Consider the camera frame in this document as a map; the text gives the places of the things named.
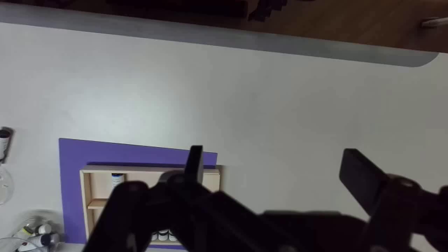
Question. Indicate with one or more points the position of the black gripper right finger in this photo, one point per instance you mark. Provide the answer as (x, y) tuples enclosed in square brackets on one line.
[(362, 179)]

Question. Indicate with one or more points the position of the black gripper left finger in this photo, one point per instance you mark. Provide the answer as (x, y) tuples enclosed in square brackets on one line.
[(197, 162)]

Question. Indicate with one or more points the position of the small black capped bottle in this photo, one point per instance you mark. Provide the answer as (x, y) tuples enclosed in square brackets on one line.
[(5, 140)]

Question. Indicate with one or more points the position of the wooden tray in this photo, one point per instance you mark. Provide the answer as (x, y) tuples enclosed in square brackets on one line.
[(100, 186)]

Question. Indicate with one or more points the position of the purple mat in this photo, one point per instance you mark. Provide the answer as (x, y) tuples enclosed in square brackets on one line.
[(71, 186)]

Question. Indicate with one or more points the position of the grey desk partition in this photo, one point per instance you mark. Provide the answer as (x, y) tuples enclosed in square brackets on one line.
[(187, 32)]

